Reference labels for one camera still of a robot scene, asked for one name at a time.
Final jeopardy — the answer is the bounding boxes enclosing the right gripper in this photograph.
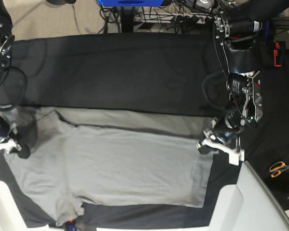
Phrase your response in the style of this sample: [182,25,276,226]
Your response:
[0,116,31,159]

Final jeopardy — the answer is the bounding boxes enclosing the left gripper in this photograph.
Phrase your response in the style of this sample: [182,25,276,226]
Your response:
[196,116,242,154]

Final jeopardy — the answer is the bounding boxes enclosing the grey T-shirt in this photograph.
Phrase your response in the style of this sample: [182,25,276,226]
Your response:
[2,108,215,225]

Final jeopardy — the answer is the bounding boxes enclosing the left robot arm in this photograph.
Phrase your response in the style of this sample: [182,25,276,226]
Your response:
[197,0,289,156]

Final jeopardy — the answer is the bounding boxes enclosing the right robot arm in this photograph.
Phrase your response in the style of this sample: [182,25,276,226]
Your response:
[0,0,31,159]

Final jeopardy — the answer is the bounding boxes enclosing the red blue clamp bottom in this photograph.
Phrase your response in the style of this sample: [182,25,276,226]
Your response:
[67,219,78,231]

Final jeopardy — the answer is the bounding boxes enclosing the black table cloth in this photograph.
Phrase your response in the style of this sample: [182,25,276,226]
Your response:
[12,33,289,230]

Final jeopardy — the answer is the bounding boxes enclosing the red black clamp right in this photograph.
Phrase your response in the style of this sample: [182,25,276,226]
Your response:
[273,41,286,67]

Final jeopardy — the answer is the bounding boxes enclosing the white power strip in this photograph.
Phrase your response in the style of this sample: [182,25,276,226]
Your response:
[134,12,212,24]

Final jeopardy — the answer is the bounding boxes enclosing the blue plastic box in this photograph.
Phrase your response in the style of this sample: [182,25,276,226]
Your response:
[97,0,163,7]

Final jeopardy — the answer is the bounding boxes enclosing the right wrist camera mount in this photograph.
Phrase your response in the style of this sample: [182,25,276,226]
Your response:
[0,139,17,153]

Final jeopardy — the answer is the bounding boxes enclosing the white table frame left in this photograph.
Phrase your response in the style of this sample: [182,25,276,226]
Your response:
[0,181,49,231]

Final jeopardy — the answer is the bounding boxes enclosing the orange handled scissors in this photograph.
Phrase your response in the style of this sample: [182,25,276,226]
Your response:
[269,161,289,178]

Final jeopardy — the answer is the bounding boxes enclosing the black stand post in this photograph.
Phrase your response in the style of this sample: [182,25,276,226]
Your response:
[118,7,138,33]

